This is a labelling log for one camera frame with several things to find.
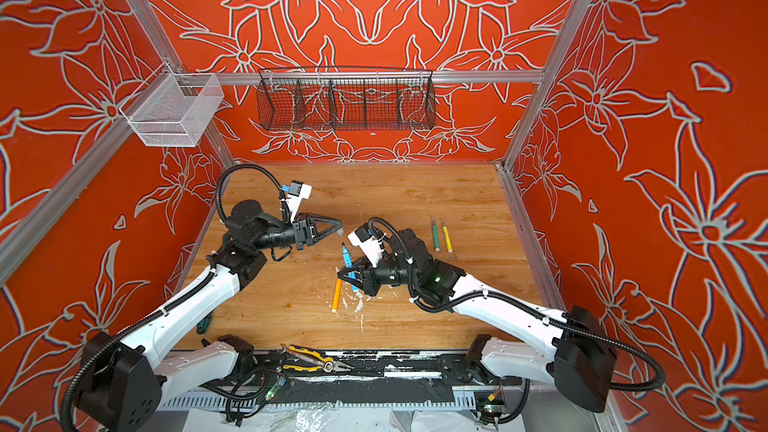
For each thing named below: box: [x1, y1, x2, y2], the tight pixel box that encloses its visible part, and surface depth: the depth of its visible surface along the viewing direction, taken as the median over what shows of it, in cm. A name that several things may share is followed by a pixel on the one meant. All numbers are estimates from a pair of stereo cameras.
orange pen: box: [331, 278, 342, 313], surface depth 86 cm
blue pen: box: [342, 242, 359, 293], surface depth 67 cm
